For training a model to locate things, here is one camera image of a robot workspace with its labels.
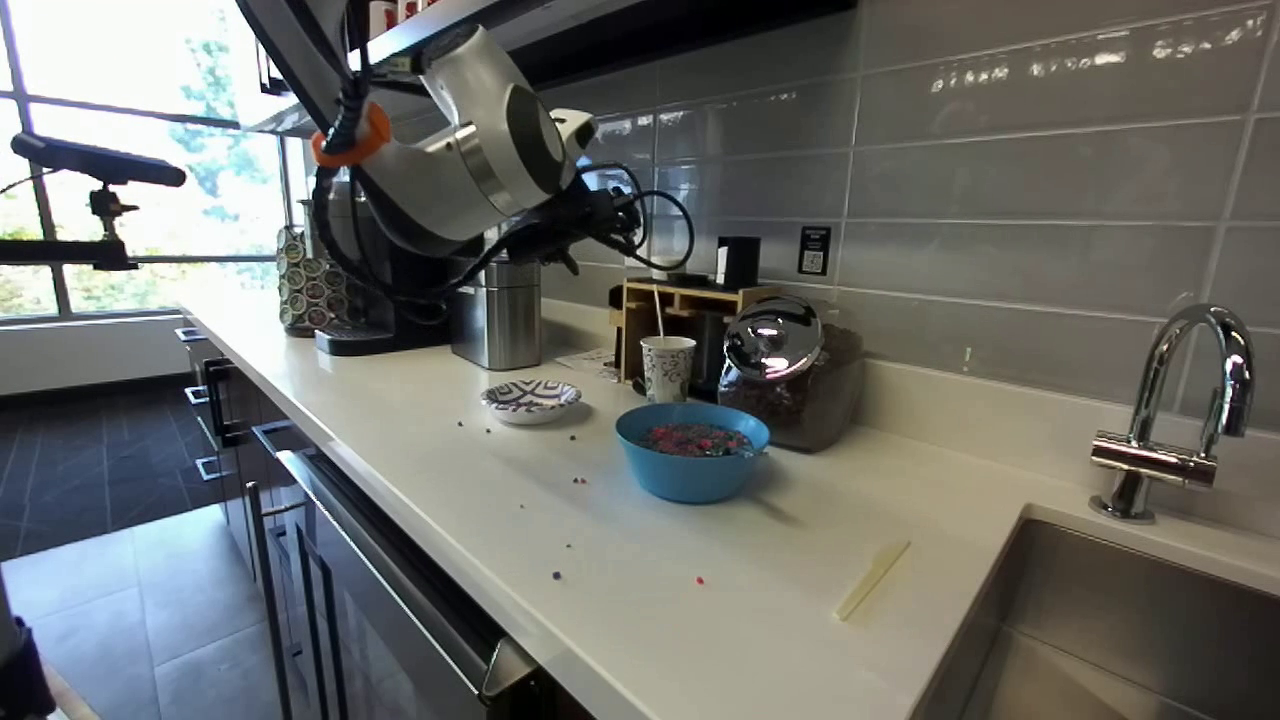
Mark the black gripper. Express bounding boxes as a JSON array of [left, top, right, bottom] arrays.
[[494, 174, 656, 268]]

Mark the white paper coffee cup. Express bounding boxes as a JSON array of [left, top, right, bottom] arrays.
[[635, 331, 700, 406]]

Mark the blue patterned paper bowl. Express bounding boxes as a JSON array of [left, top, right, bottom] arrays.
[[481, 378, 587, 429]]

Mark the blue plastic bowl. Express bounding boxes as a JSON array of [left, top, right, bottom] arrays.
[[612, 401, 777, 510]]

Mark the black coffee maker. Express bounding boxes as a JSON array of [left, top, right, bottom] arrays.
[[294, 177, 462, 362]]

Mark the pale yellow straw wrapper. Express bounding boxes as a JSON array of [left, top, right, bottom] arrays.
[[830, 535, 921, 630]]

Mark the wooden countertop organizer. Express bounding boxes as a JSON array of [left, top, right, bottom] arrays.
[[612, 277, 781, 393]]

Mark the black packet holder box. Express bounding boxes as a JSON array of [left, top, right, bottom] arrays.
[[711, 232, 763, 292]]

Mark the black cylindrical container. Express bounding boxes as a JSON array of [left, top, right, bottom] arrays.
[[686, 313, 732, 406]]

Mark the steel canister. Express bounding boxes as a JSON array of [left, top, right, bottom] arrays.
[[447, 254, 546, 378]]

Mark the dark overhead cabinet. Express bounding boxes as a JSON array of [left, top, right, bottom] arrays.
[[364, 0, 858, 94]]

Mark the colourful beads pile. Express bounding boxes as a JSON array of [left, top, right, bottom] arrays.
[[648, 419, 756, 462]]

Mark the patterned packet bag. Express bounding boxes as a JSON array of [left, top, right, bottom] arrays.
[[272, 222, 330, 342]]

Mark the dark cabinet drawer unit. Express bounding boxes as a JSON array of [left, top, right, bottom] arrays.
[[170, 315, 275, 535]]

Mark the stainless dishwasher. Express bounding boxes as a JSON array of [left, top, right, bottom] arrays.
[[248, 418, 545, 720]]

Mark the chrome faucet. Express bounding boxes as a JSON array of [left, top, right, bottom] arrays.
[[1082, 301, 1258, 529]]

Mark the steel sink basin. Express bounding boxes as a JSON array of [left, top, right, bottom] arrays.
[[916, 510, 1280, 720]]

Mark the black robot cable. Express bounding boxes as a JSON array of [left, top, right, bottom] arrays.
[[308, 77, 700, 313]]

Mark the black wall outlet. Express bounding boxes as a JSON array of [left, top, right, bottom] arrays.
[[793, 225, 835, 281]]

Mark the orange cable strap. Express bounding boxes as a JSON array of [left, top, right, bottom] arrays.
[[308, 102, 399, 174]]

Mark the black camera on stand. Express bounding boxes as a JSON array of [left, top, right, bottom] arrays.
[[0, 129, 192, 277]]

